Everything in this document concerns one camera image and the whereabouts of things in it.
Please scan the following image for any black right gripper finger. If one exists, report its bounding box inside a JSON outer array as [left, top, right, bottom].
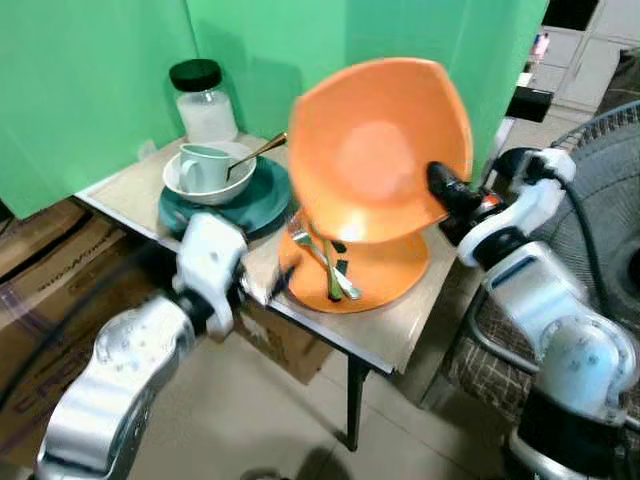
[[427, 160, 472, 206]]

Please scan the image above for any large orange square bowl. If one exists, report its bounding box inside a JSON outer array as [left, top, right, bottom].
[[288, 57, 475, 245]]

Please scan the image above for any silver fork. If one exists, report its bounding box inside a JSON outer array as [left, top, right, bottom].
[[303, 236, 351, 300]]

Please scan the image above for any small brown cardboard box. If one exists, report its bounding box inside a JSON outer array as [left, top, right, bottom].
[[232, 298, 337, 387]]

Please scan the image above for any teal plate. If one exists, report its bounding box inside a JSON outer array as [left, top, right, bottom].
[[158, 155, 294, 240]]

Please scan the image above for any orange plate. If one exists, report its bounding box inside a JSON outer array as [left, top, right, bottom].
[[278, 226, 432, 315]]

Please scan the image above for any white bowl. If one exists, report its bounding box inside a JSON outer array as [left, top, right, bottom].
[[163, 141, 259, 207]]

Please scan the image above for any black box device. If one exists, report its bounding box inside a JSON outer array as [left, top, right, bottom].
[[507, 87, 555, 124]]

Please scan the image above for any beige table with black legs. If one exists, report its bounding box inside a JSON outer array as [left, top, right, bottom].
[[75, 132, 459, 453]]

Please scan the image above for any pale green mug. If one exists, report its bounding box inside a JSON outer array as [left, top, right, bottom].
[[179, 145, 232, 195]]

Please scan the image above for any gold spoon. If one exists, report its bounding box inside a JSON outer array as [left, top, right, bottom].
[[226, 132, 289, 182]]

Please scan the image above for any plaid padded chair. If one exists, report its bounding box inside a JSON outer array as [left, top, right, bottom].
[[420, 255, 640, 423]]

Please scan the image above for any grey standing fan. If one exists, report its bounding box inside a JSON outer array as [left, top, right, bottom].
[[540, 100, 640, 336]]

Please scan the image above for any glass jar with black lid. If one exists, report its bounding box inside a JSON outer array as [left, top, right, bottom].
[[169, 59, 240, 144]]

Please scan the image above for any white cabinet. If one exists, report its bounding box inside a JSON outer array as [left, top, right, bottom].
[[520, 0, 640, 111]]

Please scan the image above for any dark plaid cushion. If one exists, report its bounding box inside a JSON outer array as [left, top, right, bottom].
[[598, 47, 640, 113]]

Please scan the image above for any printed large cardboard box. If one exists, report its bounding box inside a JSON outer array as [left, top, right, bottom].
[[0, 235, 186, 471]]

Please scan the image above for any green backdrop screen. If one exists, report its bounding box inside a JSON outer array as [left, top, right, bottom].
[[0, 0, 549, 219]]

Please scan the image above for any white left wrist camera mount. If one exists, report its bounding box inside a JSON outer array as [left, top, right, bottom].
[[173, 212, 250, 338]]

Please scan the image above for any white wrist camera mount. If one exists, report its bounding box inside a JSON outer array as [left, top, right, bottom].
[[458, 148, 578, 268], [173, 212, 250, 338]]

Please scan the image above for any green-handled utensil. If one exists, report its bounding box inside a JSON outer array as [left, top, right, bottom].
[[321, 240, 341, 302]]

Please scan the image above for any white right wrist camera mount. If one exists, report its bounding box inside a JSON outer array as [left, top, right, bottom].
[[458, 148, 578, 268]]

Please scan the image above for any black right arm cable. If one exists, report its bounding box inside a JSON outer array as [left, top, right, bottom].
[[520, 160, 613, 313]]

